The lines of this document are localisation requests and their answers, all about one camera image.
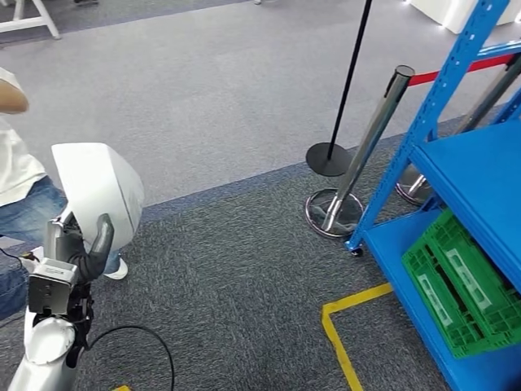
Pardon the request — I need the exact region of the white lit display plinth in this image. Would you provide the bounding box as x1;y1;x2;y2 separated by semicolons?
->
409;0;521;34

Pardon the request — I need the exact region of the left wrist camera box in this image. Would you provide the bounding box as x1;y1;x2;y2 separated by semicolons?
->
27;257;78;317

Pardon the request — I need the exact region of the black pole stanchion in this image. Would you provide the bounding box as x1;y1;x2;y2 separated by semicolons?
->
305;0;373;178

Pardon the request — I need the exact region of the white curved plastic part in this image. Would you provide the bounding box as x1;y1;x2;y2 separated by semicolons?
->
51;142;145;253

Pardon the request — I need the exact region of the green folded plastic crate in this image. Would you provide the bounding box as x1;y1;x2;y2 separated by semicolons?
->
401;207;521;360

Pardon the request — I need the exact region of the blue metal shelf rack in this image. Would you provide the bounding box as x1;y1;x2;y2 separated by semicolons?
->
345;0;521;391

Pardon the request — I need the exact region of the chrome stanchion post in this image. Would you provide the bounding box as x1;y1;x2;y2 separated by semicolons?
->
395;54;521;207
305;64;416;240

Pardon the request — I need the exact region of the white table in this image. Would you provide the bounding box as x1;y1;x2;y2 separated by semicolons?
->
0;0;62;42

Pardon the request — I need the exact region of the short red barrier belt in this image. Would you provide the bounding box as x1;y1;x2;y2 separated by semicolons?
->
408;52;516;89

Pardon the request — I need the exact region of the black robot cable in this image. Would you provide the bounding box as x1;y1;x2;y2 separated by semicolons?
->
87;325;176;391

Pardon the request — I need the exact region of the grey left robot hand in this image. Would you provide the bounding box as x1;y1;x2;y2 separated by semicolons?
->
60;212;115;286

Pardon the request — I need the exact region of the person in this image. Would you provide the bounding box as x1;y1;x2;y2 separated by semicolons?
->
0;67;129;322

